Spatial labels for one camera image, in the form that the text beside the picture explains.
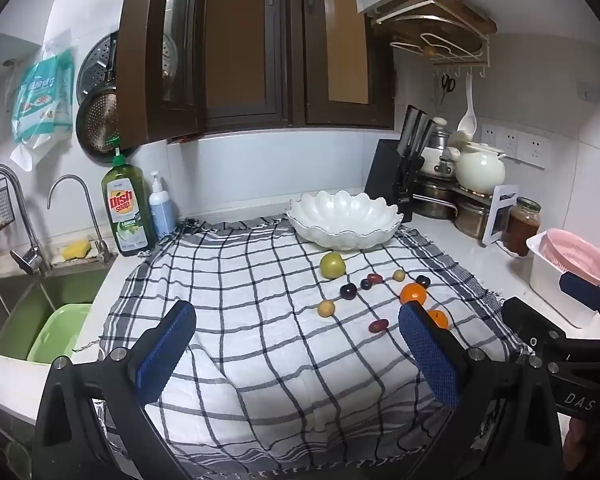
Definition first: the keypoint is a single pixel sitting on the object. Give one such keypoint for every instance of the green plastic basin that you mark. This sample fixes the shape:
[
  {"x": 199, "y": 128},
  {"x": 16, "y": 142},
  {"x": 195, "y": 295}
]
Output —
[{"x": 60, "y": 332}]

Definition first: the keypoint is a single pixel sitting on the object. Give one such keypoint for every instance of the black knife block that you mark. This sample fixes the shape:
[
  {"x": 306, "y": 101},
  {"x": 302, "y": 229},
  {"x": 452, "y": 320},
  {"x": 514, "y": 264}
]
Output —
[{"x": 385, "y": 180}]

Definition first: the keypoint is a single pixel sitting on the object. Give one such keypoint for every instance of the hanging metal strainer pan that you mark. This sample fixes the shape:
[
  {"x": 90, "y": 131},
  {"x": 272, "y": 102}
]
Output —
[{"x": 100, "y": 125}]

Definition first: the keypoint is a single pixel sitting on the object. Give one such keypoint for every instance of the small yellow fruit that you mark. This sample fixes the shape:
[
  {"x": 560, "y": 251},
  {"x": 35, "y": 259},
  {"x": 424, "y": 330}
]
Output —
[{"x": 399, "y": 275}]

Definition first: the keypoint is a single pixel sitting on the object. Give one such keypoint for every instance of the plastic bag of packets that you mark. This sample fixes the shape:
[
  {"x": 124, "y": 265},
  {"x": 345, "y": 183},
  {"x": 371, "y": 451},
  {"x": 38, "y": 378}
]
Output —
[{"x": 42, "y": 105}]

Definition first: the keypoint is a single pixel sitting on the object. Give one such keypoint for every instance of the blue pump bottle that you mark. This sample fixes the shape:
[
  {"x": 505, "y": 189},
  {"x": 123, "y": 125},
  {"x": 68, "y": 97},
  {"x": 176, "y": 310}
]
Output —
[{"x": 161, "y": 210}]

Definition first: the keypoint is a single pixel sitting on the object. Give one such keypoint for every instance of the perforated metal steamer plate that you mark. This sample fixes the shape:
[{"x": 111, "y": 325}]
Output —
[{"x": 97, "y": 62}]

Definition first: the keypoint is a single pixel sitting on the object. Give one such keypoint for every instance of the yellow sponge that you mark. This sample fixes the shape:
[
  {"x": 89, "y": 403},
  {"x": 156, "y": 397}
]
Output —
[{"x": 76, "y": 250}]

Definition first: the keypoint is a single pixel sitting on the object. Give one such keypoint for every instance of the large chrome faucet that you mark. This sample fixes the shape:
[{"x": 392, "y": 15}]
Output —
[{"x": 22, "y": 210}]

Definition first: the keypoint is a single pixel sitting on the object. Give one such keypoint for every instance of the steel sink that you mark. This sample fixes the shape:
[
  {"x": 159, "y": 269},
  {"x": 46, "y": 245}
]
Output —
[{"x": 10, "y": 305}]

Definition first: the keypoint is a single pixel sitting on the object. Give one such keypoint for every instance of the green dish soap bottle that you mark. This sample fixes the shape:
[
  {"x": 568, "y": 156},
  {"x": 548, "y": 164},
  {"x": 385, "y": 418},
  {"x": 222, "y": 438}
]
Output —
[{"x": 125, "y": 200}]

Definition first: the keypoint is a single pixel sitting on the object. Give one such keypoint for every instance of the small orange mandarin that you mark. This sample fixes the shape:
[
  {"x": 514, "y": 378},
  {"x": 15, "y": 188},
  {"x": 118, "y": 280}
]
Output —
[{"x": 439, "y": 318}]

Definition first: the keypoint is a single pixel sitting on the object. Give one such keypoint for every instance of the black scissors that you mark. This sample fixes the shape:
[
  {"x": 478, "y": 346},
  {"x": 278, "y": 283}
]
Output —
[{"x": 447, "y": 85}]

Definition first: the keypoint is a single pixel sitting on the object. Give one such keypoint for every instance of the person's right hand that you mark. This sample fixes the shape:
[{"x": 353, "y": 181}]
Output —
[{"x": 577, "y": 442}]

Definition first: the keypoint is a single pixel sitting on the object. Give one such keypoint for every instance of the rectangular wooden cutting board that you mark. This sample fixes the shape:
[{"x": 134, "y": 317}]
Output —
[{"x": 450, "y": 5}]

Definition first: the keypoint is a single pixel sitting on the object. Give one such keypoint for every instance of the thin chrome faucet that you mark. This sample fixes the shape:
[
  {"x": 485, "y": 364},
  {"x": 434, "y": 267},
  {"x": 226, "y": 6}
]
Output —
[{"x": 87, "y": 200}]

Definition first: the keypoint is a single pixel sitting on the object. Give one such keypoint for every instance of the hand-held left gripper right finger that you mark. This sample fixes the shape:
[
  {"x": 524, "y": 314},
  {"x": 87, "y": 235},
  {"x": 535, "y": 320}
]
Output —
[{"x": 430, "y": 355}]

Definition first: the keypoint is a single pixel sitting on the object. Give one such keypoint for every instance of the small white lidded pot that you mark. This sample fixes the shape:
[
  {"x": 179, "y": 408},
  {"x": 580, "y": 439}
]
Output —
[{"x": 437, "y": 162}]

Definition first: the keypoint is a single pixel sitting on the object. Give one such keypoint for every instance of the white black card holder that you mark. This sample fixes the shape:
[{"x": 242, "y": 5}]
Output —
[{"x": 495, "y": 225}]

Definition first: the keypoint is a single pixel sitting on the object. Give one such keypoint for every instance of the pink colander in white tub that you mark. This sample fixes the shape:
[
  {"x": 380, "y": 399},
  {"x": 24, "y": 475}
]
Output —
[{"x": 547, "y": 285}]

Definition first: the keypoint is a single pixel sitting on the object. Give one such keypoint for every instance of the brown window frame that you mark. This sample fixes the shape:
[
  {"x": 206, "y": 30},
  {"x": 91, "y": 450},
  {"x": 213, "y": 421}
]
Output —
[{"x": 290, "y": 60}]

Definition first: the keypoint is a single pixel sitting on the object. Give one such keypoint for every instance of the large orange mandarin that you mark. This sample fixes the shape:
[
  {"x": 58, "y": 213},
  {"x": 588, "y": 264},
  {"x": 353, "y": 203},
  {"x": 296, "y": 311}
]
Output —
[{"x": 413, "y": 294}]

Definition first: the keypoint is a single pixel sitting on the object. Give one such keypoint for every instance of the small dark grape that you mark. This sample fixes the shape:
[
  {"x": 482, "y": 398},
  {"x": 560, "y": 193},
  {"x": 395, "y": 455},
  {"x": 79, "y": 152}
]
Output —
[{"x": 365, "y": 284}]

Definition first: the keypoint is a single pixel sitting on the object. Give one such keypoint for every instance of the white scalloped bowl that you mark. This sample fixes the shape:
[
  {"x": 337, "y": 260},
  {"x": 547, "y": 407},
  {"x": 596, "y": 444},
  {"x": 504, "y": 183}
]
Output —
[{"x": 340, "y": 220}]

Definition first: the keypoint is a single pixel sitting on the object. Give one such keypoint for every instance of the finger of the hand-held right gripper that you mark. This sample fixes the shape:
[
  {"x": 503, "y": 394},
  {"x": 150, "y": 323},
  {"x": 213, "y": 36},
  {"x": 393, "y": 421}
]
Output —
[
  {"x": 580, "y": 287},
  {"x": 530, "y": 325}
]

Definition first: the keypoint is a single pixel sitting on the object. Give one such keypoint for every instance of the glass jar of sauce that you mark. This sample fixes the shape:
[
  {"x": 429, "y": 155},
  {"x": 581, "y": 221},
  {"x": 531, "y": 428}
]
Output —
[{"x": 522, "y": 230}]

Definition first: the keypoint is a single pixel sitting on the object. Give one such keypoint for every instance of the dark purple plum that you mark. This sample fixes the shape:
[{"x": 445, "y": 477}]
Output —
[{"x": 348, "y": 292}]

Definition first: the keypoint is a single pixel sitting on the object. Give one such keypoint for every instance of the yellow-green apple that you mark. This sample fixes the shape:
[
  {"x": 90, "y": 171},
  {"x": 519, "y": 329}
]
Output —
[{"x": 332, "y": 265}]

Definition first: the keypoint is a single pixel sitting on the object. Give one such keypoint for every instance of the white wall outlet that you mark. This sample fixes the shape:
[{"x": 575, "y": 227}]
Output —
[
  {"x": 534, "y": 151},
  {"x": 489, "y": 135},
  {"x": 507, "y": 142}
]

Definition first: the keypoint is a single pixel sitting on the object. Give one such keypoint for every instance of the steel pot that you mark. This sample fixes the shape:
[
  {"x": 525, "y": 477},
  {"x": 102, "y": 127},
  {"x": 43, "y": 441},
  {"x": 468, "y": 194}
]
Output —
[
  {"x": 472, "y": 217},
  {"x": 432, "y": 200}
]

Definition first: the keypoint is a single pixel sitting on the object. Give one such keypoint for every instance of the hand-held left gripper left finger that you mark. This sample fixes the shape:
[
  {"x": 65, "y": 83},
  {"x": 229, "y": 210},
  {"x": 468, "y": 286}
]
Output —
[{"x": 165, "y": 355}]

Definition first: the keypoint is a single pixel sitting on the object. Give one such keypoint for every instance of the white ladle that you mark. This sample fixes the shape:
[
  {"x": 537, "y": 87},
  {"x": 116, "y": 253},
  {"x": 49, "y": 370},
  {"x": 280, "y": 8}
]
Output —
[{"x": 466, "y": 120}]

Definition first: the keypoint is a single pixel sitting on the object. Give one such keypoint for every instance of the round wooden cutting board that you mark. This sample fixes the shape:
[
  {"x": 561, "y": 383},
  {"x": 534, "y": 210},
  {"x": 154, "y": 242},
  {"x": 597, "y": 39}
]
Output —
[{"x": 430, "y": 30}]

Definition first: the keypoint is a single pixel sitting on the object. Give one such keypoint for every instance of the black white checked cloth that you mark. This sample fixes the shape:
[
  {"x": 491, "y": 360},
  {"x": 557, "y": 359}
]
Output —
[{"x": 260, "y": 310}]

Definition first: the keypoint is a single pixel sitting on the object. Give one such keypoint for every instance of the round yellow fruit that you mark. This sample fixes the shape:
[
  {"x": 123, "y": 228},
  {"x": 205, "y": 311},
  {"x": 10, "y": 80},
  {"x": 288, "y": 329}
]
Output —
[{"x": 326, "y": 308}]

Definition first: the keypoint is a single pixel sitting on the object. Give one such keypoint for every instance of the cream ceramic pot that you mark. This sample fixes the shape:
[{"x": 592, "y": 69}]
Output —
[{"x": 480, "y": 170}]

